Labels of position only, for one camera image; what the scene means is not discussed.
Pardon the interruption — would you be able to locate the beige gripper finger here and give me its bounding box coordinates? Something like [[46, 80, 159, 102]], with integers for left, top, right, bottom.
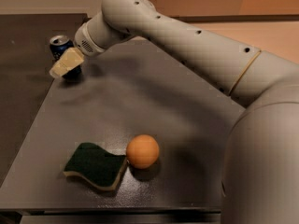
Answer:
[[50, 48, 84, 78]]

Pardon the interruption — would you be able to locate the blue pepsi can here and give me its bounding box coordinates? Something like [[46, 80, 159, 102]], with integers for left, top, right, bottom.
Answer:
[[50, 35, 81, 80]]

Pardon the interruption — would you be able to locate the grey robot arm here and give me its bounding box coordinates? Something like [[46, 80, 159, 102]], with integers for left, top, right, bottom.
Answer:
[[50, 0, 299, 224]]

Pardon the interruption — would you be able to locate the green yellow sponge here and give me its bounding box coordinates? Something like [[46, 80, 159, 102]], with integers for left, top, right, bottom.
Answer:
[[64, 143, 127, 191]]

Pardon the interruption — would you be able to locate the orange ball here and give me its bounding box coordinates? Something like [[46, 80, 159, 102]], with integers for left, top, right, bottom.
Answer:
[[126, 134, 160, 169]]

